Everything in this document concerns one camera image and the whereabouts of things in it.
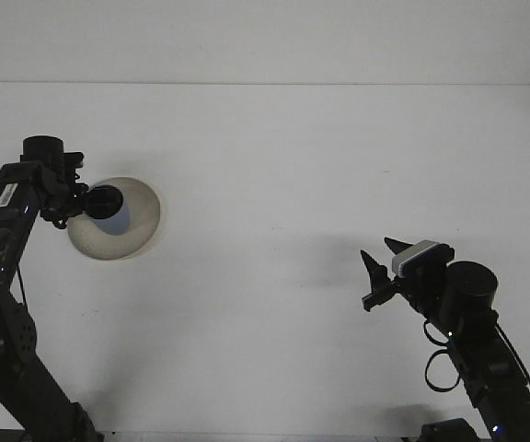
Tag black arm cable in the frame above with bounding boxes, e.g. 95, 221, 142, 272
422, 319, 530, 415
14, 202, 71, 308

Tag pale round plate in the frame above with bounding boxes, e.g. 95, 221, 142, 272
66, 176, 162, 262

